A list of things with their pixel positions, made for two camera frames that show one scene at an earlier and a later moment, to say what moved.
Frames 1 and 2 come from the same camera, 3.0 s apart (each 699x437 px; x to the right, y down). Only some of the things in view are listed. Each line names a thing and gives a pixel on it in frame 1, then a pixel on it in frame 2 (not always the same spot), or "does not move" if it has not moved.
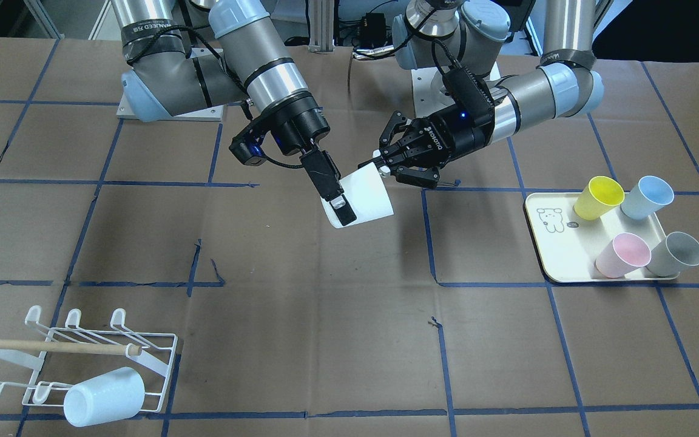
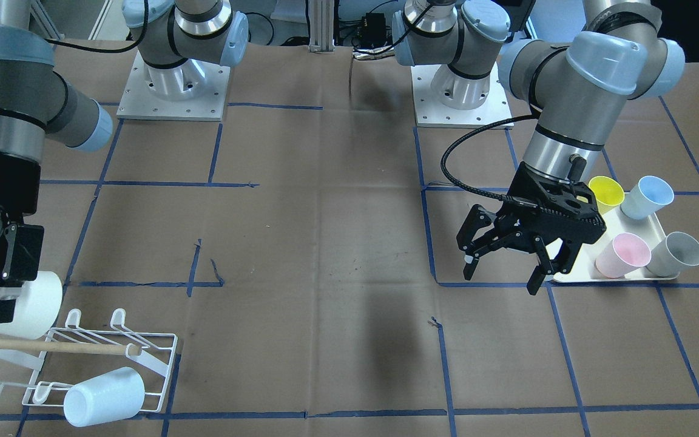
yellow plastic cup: (598, 198) does not move
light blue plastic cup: (113, 396) does not move
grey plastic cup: (678, 252) does not move
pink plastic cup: (626, 253) does not move
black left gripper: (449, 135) -> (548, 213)
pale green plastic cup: (366, 192) -> (37, 307)
